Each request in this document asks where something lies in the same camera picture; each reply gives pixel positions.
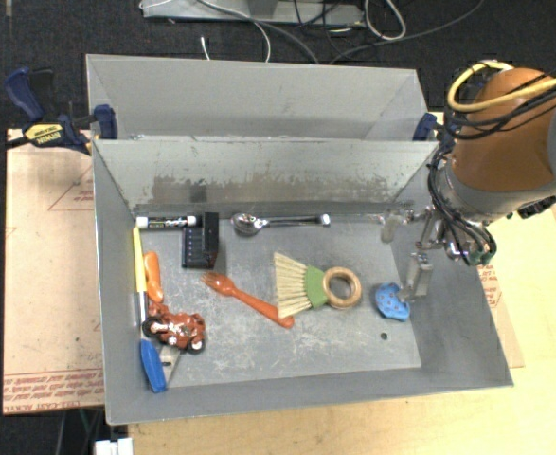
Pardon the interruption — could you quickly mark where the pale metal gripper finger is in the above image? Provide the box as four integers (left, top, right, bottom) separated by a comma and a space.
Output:
397, 252, 435, 304
380, 209, 433, 245

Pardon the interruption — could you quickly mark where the green-handled bristle brush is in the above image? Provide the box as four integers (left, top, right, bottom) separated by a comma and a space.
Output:
273, 251, 330, 320

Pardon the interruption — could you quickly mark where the brown cardboard board, red print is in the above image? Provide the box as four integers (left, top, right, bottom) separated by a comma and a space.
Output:
2, 128, 526, 416

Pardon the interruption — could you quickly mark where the black and white marker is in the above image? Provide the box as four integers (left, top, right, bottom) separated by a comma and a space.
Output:
135, 214, 198, 231

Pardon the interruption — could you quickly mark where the grey metal bin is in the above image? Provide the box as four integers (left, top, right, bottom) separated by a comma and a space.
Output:
85, 53, 514, 427

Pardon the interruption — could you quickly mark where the orange toy carrot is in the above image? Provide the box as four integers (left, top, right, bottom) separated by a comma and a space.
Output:
143, 250, 166, 304

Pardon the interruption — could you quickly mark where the blue-handled metal scraper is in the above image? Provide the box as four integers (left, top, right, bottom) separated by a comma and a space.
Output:
138, 338, 182, 394

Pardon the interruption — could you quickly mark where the orange plastic fork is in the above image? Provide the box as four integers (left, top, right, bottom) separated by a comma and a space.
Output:
200, 271, 296, 330

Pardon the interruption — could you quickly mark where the blue dotted rounded toy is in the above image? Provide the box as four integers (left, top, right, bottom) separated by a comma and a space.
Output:
374, 282, 411, 323

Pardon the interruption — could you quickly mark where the red-brown toy motorcycle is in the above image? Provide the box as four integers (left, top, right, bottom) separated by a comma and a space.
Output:
140, 300, 207, 355

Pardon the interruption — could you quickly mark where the shiny metal spoon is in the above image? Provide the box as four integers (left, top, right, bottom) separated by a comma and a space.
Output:
230, 211, 332, 238

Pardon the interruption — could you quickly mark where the yellow pen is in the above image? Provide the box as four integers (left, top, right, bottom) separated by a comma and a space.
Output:
132, 225, 150, 337

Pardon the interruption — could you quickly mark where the black rectangular box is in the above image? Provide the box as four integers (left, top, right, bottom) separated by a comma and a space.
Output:
181, 211, 221, 270

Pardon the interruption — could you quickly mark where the pale wooden ring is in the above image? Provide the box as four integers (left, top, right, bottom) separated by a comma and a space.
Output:
321, 265, 364, 311

